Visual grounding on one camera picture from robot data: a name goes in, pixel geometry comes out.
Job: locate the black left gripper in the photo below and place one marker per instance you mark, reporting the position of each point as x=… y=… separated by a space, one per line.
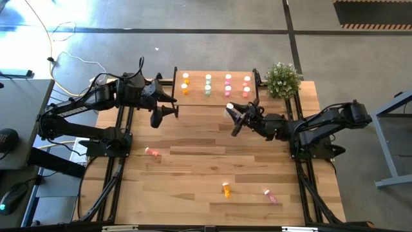
x=140 y=93

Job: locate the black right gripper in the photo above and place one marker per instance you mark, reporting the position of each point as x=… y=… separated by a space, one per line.
x=272 y=127

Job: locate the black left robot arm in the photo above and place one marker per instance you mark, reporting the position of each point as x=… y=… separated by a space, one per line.
x=96 y=96

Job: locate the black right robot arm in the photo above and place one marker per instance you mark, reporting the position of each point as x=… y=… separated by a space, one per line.
x=322 y=120

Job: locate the green potted plant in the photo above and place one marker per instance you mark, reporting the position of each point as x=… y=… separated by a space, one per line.
x=283 y=80

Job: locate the white power adapter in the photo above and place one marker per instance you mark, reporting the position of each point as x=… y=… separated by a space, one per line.
x=94 y=79

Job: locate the white box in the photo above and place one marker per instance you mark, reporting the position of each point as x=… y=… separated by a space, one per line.
x=77 y=154

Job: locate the black desk leg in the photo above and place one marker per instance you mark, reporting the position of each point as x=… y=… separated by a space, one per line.
x=54 y=162

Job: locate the grey desk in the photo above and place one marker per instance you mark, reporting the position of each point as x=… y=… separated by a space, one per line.
x=22 y=106

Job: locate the black mat hazard stripes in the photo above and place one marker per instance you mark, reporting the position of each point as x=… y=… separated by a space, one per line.
x=370 y=13

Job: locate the black computer mouse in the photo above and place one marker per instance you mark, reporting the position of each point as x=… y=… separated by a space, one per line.
x=11 y=199

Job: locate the black aluminium rig frame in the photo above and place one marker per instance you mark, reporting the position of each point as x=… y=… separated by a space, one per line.
x=300 y=170

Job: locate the silver aluminium bracket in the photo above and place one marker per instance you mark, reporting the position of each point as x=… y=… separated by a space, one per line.
x=120 y=229
x=299 y=229

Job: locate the grey table frame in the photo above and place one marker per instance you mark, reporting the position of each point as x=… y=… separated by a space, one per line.
x=385 y=151

